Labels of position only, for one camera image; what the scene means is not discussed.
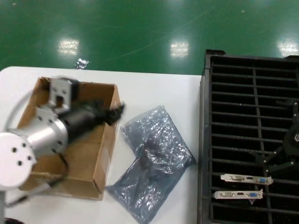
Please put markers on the crinkled grey antistatic bag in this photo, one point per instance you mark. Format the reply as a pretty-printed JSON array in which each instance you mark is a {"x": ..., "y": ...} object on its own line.
[{"x": 163, "y": 130}]

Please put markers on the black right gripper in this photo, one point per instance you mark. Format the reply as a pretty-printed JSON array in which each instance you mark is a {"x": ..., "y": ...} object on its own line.
[{"x": 293, "y": 140}]

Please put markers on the graphics card with silver bracket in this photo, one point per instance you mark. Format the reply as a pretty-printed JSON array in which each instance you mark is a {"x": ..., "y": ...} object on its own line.
[
  {"x": 238, "y": 179},
  {"x": 233, "y": 194}
]

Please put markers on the brown cardboard box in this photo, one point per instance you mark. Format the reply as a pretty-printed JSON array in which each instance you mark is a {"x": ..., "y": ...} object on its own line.
[{"x": 88, "y": 163}]

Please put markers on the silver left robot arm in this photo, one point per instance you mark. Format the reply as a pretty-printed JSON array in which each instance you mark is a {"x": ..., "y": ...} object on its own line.
[{"x": 44, "y": 137}]

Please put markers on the left wrist camera silver bracket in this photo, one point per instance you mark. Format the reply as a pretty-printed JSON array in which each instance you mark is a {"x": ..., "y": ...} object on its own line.
[{"x": 59, "y": 89}]

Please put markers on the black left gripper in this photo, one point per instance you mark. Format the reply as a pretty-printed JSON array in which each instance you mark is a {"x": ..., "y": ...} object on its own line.
[{"x": 84, "y": 121}]

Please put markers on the shiny foil scrap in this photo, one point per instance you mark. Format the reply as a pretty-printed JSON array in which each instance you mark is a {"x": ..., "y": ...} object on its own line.
[{"x": 81, "y": 64}]

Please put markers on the black slotted plastic container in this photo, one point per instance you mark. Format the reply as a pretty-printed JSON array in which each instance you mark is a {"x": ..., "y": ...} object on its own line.
[{"x": 205, "y": 130}]

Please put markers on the dark antistatic bag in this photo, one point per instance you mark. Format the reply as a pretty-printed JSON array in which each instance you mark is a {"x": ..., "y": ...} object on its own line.
[{"x": 144, "y": 198}]

